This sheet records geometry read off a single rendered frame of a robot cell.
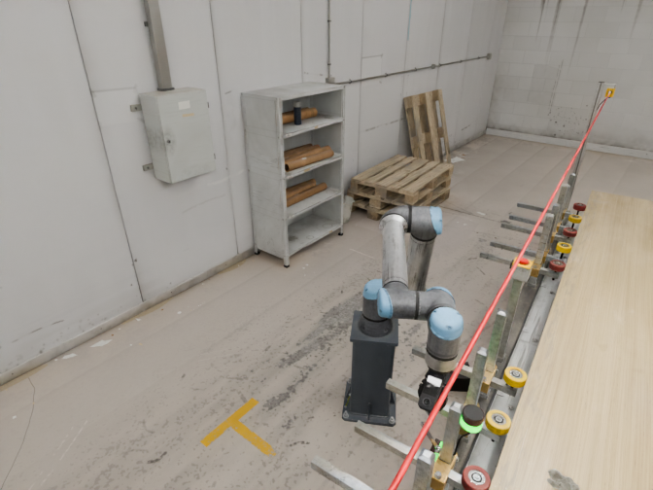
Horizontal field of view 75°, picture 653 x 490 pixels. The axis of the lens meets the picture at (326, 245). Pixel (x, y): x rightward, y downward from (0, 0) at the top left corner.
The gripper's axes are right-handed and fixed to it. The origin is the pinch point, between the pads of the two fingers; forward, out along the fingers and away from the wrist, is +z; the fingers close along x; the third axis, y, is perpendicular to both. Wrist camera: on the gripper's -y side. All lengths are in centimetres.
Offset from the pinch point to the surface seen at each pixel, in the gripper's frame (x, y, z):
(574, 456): -41.3, 19.5, 10.8
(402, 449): 5.2, -5.5, 14.8
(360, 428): 20.7, -5.9, 14.8
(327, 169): 213, 262, 31
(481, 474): -19.0, -3.2, 10.4
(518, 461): -27.1, 7.9, 10.8
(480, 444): -14, 31, 39
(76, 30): 254, 56, -103
